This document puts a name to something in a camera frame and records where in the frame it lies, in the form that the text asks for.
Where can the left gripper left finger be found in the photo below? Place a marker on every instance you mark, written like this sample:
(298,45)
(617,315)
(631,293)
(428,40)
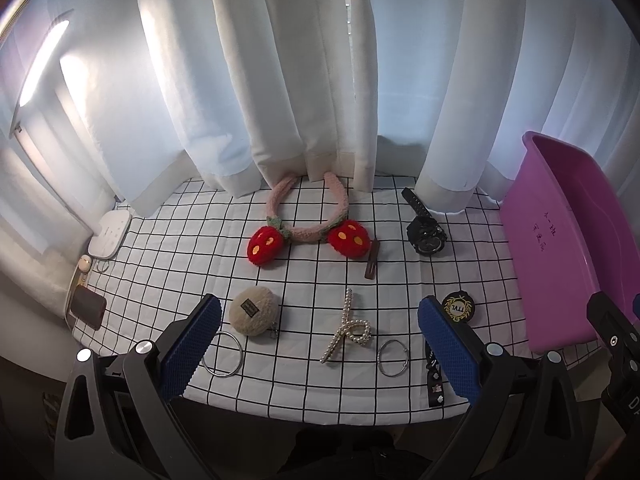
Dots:
(116,421)

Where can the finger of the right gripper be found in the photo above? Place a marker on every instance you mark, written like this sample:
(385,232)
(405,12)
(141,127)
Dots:
(621,395)

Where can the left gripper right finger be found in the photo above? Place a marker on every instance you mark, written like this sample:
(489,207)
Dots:
(545,441)

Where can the large silver bangle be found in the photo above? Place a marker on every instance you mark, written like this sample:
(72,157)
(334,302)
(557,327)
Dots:
(224,356)

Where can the pearl hair claw clip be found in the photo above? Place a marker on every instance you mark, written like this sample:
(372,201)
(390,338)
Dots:
(353,329)

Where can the strawberry plush headband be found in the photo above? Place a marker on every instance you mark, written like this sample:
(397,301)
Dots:
(346,236)

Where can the pink plastic bin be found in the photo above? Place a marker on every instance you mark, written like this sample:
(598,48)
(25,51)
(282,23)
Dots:
(569,238)

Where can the dark red phone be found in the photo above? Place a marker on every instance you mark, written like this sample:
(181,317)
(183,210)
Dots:
(88,306)

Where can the black gold round badge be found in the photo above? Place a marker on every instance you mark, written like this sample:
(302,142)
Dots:
(460,306)

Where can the small cream round gadget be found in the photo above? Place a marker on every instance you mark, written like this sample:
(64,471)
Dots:
(84,263)

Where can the beige fluffy round pouch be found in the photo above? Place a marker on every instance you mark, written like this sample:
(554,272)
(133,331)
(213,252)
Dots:
(254,311)

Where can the white flat device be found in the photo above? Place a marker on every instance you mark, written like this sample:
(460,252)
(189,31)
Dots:
(113,228)

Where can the black wrist watch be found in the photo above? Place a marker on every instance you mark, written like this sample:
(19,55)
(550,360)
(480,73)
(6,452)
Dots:
(424,233)

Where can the brown snap hair clip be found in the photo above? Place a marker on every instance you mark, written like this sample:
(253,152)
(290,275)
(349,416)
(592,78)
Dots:
(372,262)

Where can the white grid tablecloth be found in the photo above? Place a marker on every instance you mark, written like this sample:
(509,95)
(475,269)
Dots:
(195,244)

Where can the white curtain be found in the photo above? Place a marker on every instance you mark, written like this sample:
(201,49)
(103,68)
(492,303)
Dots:
(245,91)

